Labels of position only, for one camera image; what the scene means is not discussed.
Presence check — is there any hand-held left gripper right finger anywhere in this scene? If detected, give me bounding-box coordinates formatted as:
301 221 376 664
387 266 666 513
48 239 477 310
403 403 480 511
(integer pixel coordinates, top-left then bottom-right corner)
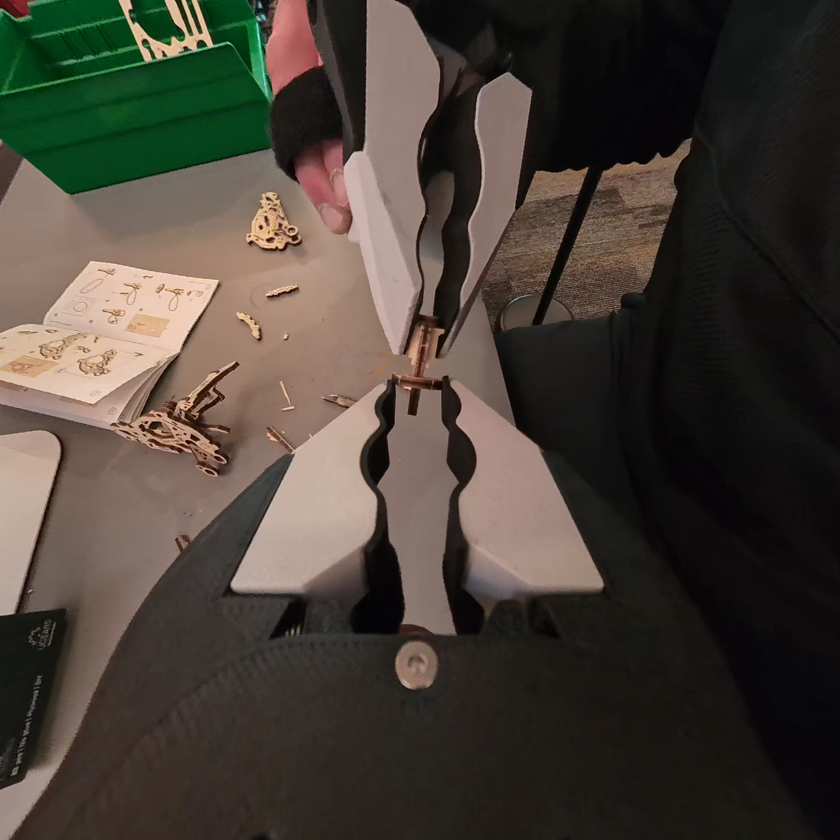
441 377 606 621

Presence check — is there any round wooden wheel disc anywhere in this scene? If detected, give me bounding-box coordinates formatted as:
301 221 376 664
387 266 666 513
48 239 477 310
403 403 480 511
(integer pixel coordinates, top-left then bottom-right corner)
391 374 441 417

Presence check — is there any leftover plywood sheet frame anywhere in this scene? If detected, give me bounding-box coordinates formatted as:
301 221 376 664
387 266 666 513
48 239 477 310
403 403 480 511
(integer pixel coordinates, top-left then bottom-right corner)
118 0 219 64

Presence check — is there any person's right hand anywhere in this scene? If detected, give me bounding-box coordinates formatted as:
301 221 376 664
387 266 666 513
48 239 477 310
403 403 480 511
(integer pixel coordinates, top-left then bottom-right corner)
264 0 355 237

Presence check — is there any wooden buggy model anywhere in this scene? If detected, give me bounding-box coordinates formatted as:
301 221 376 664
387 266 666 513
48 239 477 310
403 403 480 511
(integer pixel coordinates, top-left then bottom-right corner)
109 361 241 475

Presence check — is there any open instruction booklet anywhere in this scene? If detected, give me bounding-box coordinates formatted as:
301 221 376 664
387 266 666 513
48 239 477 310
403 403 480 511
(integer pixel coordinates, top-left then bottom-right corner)
0 260 221 431

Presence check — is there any black metal pole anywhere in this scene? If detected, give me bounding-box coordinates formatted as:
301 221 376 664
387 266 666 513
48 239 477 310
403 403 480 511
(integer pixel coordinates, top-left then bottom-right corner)
495 167 602 333

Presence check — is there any white mat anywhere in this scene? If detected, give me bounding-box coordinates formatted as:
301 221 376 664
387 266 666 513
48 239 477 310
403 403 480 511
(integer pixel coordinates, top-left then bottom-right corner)
0 430 63 618

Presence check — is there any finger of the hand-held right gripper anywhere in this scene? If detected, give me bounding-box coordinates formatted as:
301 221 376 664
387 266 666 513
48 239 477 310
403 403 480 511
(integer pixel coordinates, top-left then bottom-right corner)
433 70 534 358
343 0 442 357

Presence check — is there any ornate wooden frame part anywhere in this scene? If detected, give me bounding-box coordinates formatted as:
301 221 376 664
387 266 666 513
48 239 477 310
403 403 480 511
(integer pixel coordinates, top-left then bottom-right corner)
245 192 303 252

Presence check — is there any person's right forearm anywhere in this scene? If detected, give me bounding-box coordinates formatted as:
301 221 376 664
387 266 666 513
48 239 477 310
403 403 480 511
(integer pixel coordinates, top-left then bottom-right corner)
525 0 729 173

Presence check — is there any wooden cross-shaped part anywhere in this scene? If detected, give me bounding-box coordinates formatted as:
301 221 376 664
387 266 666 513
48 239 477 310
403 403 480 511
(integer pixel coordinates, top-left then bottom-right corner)
403 315 442 371

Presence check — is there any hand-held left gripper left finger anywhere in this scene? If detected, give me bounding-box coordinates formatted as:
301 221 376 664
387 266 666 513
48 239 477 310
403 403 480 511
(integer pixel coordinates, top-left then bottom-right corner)
228 382 398 618

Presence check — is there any green plastic bin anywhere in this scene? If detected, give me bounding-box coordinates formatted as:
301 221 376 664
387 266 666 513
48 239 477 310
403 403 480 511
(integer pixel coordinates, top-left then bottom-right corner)
0 0 274 196

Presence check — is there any dark model kit box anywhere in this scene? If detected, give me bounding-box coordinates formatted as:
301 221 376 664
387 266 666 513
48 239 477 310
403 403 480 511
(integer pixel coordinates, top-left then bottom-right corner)
0 608 69 792

